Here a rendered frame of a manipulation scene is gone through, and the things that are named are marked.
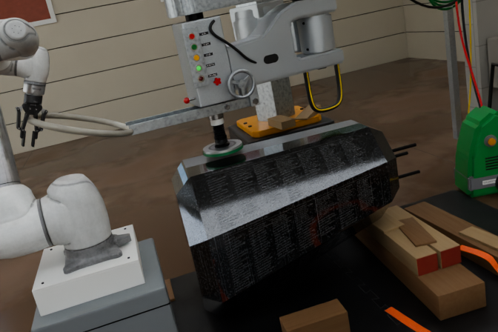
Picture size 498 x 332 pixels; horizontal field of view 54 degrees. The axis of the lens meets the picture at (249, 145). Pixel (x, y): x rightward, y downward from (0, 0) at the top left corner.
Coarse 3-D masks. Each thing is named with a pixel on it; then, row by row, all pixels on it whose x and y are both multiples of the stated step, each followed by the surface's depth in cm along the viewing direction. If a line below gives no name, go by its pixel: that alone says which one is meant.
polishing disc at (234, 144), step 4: (228, 140) 271; (232, 140) 270; (236, 140) 268; (240, 140) 267; (212, 144) 271; (232, 144) 263; (236, 144) 261; (240, 144) 260; (204, 148) 265; (208, 148) 263; (212, 148) 262; (216, 148) 260; (220, 148) 259; (224, 148) 257; (228, 148) 256; (232, 148) 255; (236, 148) 257; (204, 152) 260; (208, 152) 257; (212, 152) 255; (216, 152) 254; (220, 152) 254; (224, 152) 254
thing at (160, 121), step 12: (192, 108) 259; (204, 108) 250; (216, 108) 252; (228, 108) 254; (240, 108) 257; (144, 120) 251; (156, 120) 242; (168, 120) 244; (180, 120) 247; (192, 120) 249; (144, 132) 241
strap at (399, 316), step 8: (464, 248) 244; (472, 248) 243; (480, 256) 236; (488, 256) 236; (496, 264) 234; (392, 312) 240; (400, 320) 233; (408, 320) 232; (416, 328) 225; (424, 328) 224
